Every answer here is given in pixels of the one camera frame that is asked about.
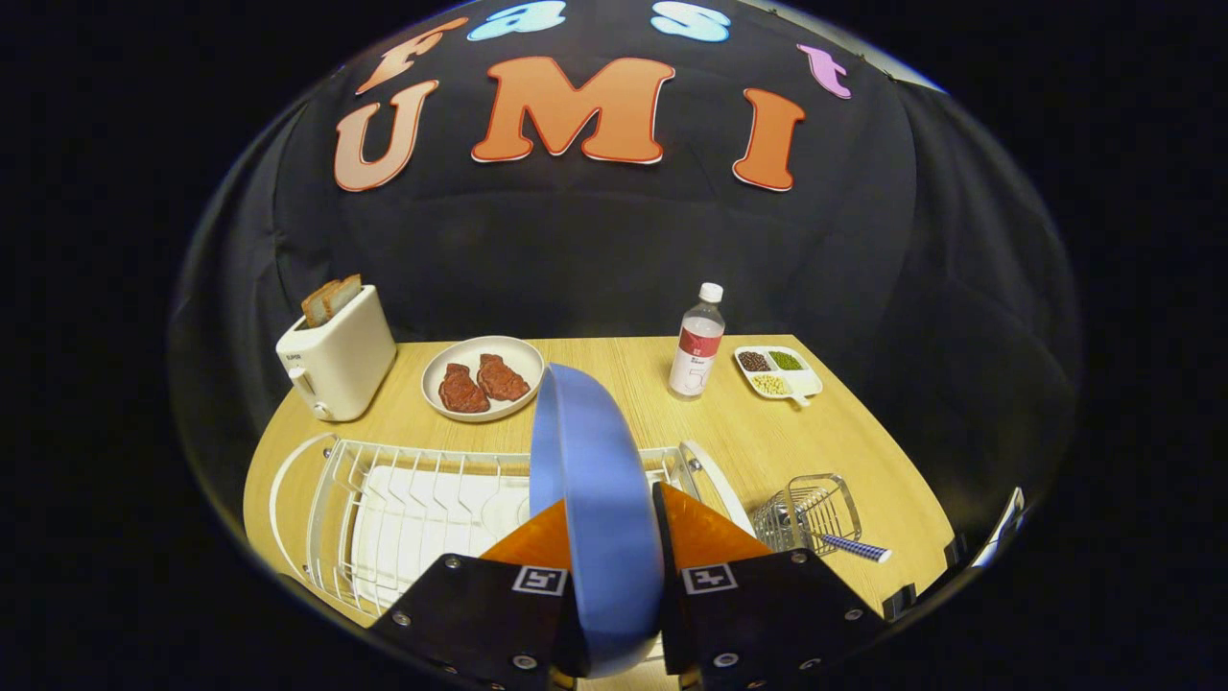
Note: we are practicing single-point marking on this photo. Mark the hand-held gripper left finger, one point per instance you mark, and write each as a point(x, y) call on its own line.
point(480, 614)

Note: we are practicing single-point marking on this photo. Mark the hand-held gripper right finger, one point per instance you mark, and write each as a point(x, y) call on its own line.
point(758, 614)

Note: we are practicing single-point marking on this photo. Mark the blue plate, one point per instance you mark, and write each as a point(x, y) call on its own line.
point(595, 499)

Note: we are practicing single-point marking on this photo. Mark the white divided dish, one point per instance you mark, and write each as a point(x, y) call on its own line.
point(806, 386)

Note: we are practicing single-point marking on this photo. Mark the beige round plate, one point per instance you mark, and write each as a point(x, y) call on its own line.
point(460, 350)

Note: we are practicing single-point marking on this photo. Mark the black table clamp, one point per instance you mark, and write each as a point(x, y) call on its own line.
point(898, 603)
point(956, 552)

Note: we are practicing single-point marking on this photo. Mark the brown meat piece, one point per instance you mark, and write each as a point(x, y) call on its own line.
point(463, 390)
point(502, 378)

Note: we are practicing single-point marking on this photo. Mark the yellow beans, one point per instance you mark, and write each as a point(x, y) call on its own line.
point(769, 385)

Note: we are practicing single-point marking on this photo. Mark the dark red beans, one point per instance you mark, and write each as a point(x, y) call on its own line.
point(754, 362)

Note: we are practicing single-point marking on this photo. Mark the green beans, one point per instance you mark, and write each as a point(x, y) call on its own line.
point(786, 361)

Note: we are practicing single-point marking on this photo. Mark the clear bottle with red label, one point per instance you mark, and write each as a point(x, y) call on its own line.
point(696, 360)

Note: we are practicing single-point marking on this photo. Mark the white toaster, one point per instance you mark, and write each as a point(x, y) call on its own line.
point(341, 360)

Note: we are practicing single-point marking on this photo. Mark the toasted bread slice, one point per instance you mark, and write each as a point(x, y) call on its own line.
point(317, 305)
point(345, 291)

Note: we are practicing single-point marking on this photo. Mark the black backdrop cloth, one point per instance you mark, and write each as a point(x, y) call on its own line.
point(576, 250)

